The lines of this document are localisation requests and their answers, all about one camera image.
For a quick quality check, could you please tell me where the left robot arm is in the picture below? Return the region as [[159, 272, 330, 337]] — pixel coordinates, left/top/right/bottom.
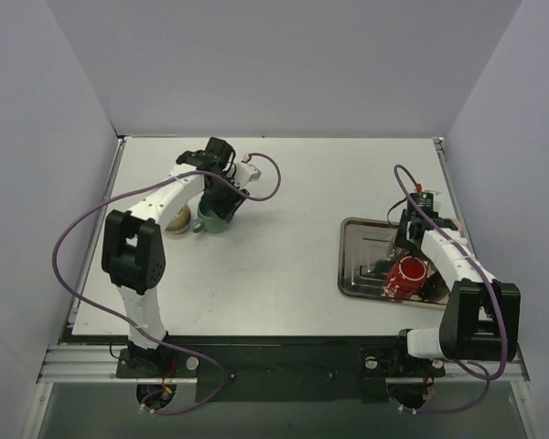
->
[[102, 137, 261, 377]]

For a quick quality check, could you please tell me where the green ceramic mug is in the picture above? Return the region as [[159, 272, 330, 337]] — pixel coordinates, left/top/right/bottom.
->
[[190, 201, 233, 233]]

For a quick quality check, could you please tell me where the pink ceramic mug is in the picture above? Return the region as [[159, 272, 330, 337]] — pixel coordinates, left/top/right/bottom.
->
[[451, 219, 464, 232]]

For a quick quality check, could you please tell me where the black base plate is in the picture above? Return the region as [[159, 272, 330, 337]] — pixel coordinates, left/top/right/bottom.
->
[[115, 336, 446, 408]]

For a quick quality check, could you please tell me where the red mug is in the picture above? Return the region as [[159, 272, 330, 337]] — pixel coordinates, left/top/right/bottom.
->
[[384, 255, 428, 300]]

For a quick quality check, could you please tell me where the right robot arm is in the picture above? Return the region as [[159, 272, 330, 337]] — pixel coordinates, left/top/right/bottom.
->
[[385, 191, 521, 374]]

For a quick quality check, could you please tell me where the beige ceramic mug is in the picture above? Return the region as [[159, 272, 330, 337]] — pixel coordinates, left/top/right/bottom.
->
[[165, 205, 192, 235]]

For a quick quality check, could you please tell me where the metal tray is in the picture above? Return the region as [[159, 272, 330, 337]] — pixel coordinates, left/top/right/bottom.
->
[[338, 217, 449, 309]]

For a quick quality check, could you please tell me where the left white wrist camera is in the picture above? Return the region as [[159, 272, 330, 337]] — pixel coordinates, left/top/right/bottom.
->
[[232, 161, 262, 189]]

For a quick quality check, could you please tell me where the aluminium rail frame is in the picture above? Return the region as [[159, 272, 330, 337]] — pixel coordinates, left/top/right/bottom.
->
[[39, 138, 524, 438]]

